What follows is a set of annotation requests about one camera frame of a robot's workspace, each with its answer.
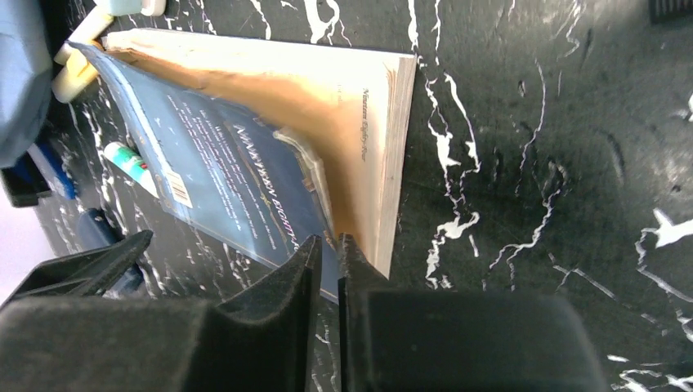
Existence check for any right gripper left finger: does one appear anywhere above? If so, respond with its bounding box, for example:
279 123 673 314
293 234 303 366
1 230 322 391

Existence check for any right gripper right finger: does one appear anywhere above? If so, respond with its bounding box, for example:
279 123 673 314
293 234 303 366
338 234 610 391

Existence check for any green white glue stick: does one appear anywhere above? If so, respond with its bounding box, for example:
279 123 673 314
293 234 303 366
104 141 159 198

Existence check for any dark blue notebook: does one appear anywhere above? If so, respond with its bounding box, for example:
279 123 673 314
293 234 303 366
69 28 417 300

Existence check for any blue student backpack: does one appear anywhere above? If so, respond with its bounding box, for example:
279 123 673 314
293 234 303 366
1 0 52 168

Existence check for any teal eraser case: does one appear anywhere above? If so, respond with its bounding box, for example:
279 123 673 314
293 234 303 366
94 0 167 16

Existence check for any yellow orange highlighter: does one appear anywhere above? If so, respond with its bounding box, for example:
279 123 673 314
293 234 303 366
51 51 99 104

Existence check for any white pen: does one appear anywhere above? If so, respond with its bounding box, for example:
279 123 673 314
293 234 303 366
53 6 114 65

